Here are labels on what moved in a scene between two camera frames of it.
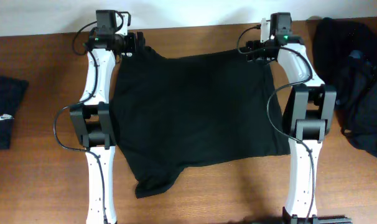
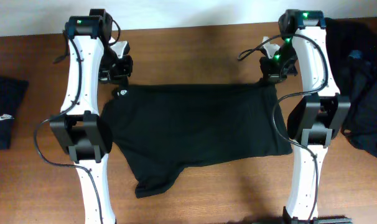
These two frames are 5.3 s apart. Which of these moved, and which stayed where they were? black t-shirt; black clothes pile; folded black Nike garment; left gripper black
Moved: black t-shirt; left gripper black
Stayed: black clothes pile; folded black Nike garment
